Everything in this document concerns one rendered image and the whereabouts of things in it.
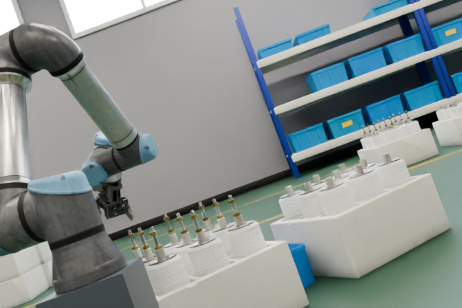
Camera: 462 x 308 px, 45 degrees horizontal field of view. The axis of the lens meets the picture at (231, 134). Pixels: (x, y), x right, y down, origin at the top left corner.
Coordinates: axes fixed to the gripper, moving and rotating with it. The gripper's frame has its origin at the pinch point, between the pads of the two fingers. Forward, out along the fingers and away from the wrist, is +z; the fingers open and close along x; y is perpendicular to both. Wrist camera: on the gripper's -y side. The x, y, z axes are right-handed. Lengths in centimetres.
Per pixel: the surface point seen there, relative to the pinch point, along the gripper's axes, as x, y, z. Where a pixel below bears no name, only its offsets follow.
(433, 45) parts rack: 450, -192, 66
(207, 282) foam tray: 2, 55, -17
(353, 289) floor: 37, 71, -11
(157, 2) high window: 266, -454, 61
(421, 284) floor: 40, 87, -23
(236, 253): 15, 49, -16
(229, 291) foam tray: 7, 57, -14
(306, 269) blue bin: 39, 52, -2
